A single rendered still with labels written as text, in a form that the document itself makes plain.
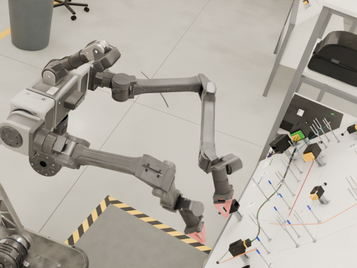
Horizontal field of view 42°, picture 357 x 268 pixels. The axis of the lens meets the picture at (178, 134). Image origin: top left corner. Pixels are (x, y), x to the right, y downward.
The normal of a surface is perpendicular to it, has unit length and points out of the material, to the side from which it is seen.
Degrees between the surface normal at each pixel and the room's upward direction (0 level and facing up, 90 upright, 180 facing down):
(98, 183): 0
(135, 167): 47
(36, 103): 0
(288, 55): 90
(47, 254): 0
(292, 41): 90
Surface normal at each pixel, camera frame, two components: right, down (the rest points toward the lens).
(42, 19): 0.69, 0.59
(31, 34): 0.25, 0.68
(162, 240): 0.21, -0.77
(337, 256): -0.59, -0.79
